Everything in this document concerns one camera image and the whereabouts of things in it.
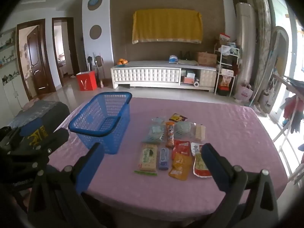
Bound white TV cabinet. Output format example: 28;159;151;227
110;60;218;93

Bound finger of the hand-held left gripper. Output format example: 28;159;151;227
0;117;44;148
8;128;70;169

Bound red white snack pouch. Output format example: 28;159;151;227
191;142;212;177

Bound round disc on stand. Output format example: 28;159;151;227
94;55;105;86

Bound round brown wall ornament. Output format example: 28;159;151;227
89;25;102;40

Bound arched grey board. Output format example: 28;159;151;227
259;26;290;117

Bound dark sofa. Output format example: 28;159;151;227
7;100;71;133

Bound white drying rack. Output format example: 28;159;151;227
271;74;304;186

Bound clear bluish snack packet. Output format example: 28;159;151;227
142;124;166;144

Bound green white cracker packet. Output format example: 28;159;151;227
139;144;158;171

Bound orange snack pouch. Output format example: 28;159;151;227
169;153;193;181

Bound black device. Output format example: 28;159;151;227
178;51;194;61

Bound dark wooden door frame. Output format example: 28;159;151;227
16;19;56;100
52;17;80;87

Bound wall shelf with ornaments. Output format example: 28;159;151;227
0;31;19;86

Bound white plastic bags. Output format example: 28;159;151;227
218;43;239;55

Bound green candy stick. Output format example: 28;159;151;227
134;170;158;176

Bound dark brown snack packet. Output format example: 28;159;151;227
169;113;188;122

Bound tall orange snack packet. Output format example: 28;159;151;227
165;122;176;149

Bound small purple snack packet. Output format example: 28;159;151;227
158;148;169;171

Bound blue plastic basket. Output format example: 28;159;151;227
68;92;133;155

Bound white cupboard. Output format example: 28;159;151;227
0;75;27;121

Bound pink cloth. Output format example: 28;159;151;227
23;100;38;111

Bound white metal shelf rack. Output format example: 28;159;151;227
214;44;240;97

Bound grey lace sofa cover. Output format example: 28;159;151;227
9;100;59;124

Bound round blue wall ornament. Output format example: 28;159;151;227
87;0;103;11

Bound pink white shopping bag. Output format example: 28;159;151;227
234;84;253;103

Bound dark garment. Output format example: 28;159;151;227
290;112;304;134

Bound dark wooden door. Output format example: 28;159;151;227
27;26;49;91

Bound red gift bag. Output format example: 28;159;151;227
76;71;98;91

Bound cardboard box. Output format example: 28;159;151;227
196;52;218;66

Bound orange printed box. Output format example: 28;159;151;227
222;75;234;87

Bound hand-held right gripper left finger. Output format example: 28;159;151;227
27;142;118;228

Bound clear cracker packet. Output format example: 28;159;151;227
195;124;206;141

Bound pink tablecloth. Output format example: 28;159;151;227
46;97;289;215

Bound black cloth yellow print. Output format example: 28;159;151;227
26;123;51;148

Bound red garment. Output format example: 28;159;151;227
283;96;304;120

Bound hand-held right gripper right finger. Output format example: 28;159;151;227
199;143;279;228

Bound leaning floral mattress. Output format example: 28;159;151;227
249;0;272;100

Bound cylindrical standing air conditioner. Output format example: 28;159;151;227
236;2;257;93

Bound clear greenish snack packet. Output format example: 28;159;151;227
174;122;196;139

